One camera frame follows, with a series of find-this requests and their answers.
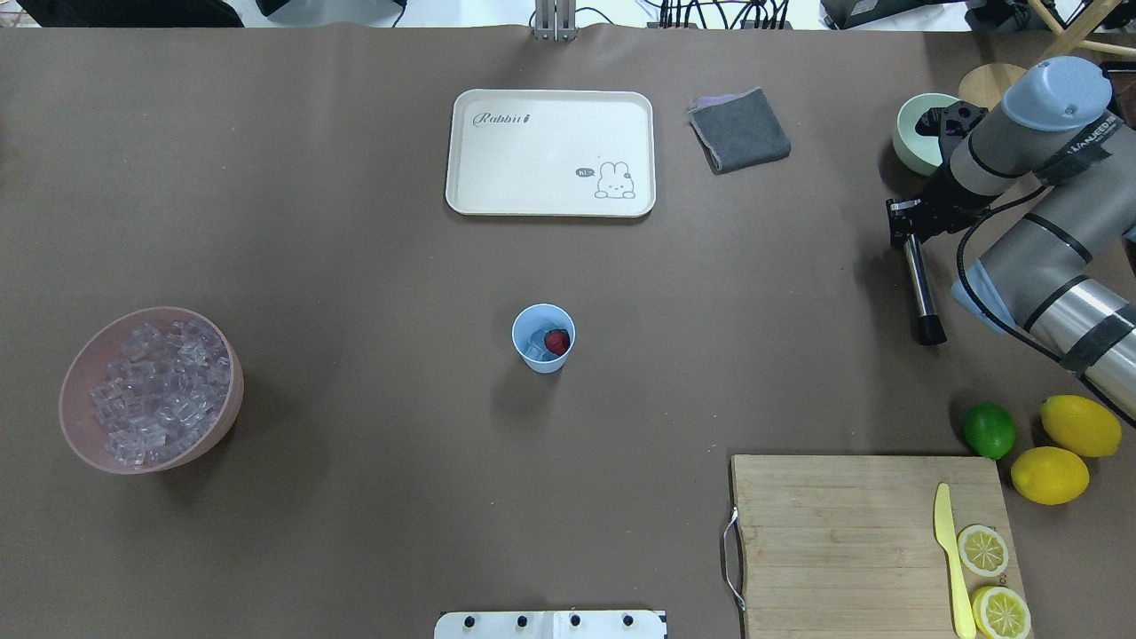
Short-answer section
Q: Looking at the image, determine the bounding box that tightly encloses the mint green bowl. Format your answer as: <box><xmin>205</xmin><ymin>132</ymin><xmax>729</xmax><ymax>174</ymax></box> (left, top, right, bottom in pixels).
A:
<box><xmin>892</xmin><ymin>92</ymin><xmax>958</xmax><ymax>177</ymax></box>

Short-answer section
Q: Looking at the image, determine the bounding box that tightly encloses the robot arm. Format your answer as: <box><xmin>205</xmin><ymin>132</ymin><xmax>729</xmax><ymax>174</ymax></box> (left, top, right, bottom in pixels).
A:
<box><xmin>886</xmin><ymin>56</ymin><xmax>1135</xmax><ymax>423</ymax></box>

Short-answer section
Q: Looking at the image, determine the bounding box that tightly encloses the grey folded cloth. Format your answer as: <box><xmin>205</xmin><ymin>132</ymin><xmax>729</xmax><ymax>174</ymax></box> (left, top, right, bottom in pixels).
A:
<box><xmin>687</xmin><ymin>86</ymin><xmax>792</xmax><ymax>174</ymax></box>

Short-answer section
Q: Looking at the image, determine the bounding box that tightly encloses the light blue plastic cup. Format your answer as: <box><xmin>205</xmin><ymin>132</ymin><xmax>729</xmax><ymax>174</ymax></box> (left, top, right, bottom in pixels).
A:
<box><xmin>511</xmin><ymin>302</ymin><xmax>577</xmax><ymax>374</ymax></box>

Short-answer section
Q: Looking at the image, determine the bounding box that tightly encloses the steel muddler black tip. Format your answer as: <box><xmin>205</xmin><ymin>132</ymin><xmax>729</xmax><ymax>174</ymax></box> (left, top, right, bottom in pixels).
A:
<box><xmin>903</xmin><ymin>238</ymin><xmax>949</xmax><ymax>345</ymax></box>

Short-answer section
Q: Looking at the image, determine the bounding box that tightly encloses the whole yellow lemon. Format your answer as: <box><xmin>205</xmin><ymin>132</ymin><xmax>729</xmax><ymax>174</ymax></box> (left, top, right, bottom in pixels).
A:
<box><xmin>1039</xmin><ymin>395</ymin><xmax>1124</xmax><ymax>458</ymax></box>
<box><xmin>1010</xmin><ymin>446</ymin><xmax>1091</xmax><ymax>506</ymax></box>

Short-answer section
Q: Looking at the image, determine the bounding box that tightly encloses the red strawberry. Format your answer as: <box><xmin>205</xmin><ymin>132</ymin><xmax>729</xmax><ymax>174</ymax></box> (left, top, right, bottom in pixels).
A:
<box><xmin>543</xmin><ymin>327</ymin><xmax>573</xmax><ymax>359</ymax></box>

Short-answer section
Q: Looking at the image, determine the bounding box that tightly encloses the pink bowl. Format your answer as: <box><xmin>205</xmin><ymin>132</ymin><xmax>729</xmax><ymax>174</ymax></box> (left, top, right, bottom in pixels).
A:
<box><xmin>58</xmin><ymin>306</ymin><xmax>245</xmax><ymax>476</ymax></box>

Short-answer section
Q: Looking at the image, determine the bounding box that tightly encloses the green lime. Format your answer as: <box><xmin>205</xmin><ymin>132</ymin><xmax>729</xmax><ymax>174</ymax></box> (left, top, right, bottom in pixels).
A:
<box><xmin>962</xmin><ymin>401</ymin><xmax>1017</xmax><ymax>460</ymax></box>

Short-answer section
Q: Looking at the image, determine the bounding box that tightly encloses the wooden mug tree stand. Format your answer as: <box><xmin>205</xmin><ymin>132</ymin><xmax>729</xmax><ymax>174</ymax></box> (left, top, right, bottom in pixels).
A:
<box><xmin>958</xmin><ymin>1</ymin><xmax>1135</xmax><ymax>108</ymax></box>

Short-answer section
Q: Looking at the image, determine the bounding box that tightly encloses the lemon half slice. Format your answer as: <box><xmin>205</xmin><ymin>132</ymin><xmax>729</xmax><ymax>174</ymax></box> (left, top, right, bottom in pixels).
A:
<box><xmin>957</xmin><ymin>525</ymin><xmax>1010</xmax><ymax>578</ymax></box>
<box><xmin>971</xmin><ymin>586</ymin><xmax>1033</xmax><ymax>638</ymax></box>

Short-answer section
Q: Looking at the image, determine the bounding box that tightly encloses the yellow plastic knife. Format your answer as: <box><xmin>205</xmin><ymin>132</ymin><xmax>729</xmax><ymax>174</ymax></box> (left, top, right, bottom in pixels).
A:
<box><xmin>933</xmin><ymin>482</ymin><xmax>977</xmax><ymax>638</ymax></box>

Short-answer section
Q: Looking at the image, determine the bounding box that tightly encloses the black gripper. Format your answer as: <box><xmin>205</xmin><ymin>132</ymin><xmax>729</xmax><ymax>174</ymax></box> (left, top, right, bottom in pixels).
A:
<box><xmin>885</xmin><ymin>163</ymin><xmax>993</xmax><ymax>249</ymax></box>

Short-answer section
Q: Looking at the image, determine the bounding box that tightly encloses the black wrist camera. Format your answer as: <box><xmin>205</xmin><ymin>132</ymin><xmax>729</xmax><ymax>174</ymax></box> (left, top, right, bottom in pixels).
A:
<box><xmin>914</xmin><ymin>100</ymin><xmax>989</xmax><ymax>138</ymax></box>

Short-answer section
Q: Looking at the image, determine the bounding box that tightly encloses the clear ice cube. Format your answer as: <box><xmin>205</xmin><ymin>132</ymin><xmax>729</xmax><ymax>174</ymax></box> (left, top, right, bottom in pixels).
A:
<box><xmin>523</xmin><ymin>330</ymin><xmax>550</xmax><ymax>360</ymax></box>

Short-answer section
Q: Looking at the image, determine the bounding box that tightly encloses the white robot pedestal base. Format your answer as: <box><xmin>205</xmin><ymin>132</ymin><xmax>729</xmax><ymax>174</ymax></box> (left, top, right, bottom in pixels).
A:
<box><xmin>433</xmin><ymin>608</ymin><xmax>669</xmax><ymax>638</ymax></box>

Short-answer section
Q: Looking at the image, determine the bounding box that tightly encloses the aluminium frame post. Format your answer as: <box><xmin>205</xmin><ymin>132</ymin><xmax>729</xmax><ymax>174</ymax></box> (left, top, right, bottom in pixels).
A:
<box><xmin>532</xmin><ymin>0</ymin><xmax>579</xmax><ymax>42</ymax></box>

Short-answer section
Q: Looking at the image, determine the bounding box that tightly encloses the bamboo cutting board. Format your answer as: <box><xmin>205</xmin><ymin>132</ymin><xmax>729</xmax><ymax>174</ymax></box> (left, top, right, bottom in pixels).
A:
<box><xmin>728</xmin><ymin>454</ymin><xmax>1025</xmax><ymax>638</ymax></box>

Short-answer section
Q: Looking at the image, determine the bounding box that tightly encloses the cream rabbit tray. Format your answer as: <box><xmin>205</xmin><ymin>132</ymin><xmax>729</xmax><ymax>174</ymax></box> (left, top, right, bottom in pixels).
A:
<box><xmin>444</xmin><ymin>89</ymin><xmax>657</xmax><ymax>218</ymax></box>

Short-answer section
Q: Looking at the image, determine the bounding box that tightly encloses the clear ice cubes pile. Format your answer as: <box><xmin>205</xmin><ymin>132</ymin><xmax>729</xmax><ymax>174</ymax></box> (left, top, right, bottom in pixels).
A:
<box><xmin>89</xmin><ymin>320</ymin><xmax>233</xmax><ymax>468</ymax></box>

